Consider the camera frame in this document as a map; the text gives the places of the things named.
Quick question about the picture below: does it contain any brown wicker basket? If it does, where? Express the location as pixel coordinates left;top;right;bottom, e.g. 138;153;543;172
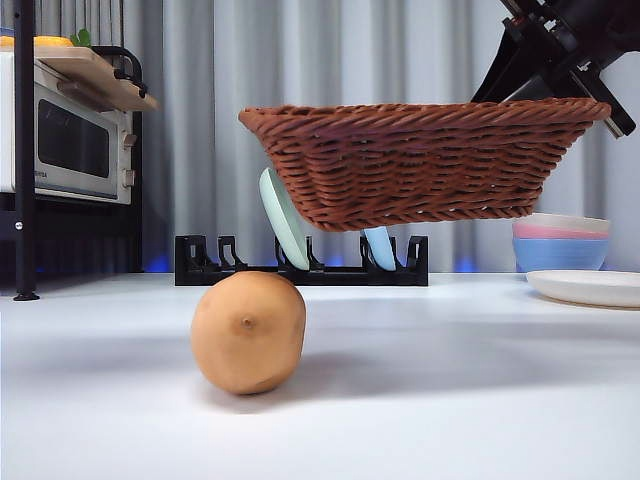
238;97;613;232

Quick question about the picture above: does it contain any brown potato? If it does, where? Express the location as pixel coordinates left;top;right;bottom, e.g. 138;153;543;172
189;271;307;396

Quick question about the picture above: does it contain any pink bowl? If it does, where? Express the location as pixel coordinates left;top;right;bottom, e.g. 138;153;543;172
512;222;611;241

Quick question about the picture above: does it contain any grey curtain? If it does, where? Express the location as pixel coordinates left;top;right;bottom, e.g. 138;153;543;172
0;0;640;275

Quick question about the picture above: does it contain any blue bowl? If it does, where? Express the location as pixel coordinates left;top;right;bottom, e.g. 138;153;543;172
512;237;610;274

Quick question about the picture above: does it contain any white plate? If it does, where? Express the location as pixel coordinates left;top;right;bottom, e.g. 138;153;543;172
525;269;640;309

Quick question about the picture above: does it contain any pale blue plate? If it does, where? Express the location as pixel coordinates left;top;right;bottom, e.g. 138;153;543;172
362;225;397;271

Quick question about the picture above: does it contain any pale green plate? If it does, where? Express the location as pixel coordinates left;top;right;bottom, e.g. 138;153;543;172
258;167;310;272

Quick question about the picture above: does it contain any black plate rack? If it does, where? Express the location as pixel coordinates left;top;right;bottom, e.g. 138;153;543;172
173;234;430;287

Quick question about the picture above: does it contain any wooden cutting board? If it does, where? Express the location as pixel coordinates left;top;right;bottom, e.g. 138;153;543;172
34;48;161;114

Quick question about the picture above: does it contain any cream toaster oven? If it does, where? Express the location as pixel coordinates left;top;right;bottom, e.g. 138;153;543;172
0;49;139;206

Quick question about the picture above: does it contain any yellow fruit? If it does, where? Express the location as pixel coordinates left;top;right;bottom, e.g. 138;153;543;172
0;34;75;50

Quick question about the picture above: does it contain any black curved handle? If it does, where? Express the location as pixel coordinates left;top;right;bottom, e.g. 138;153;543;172
92;45;150;100

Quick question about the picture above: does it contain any black metal shelf frame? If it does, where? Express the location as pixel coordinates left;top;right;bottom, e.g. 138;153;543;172
0;0;145;302

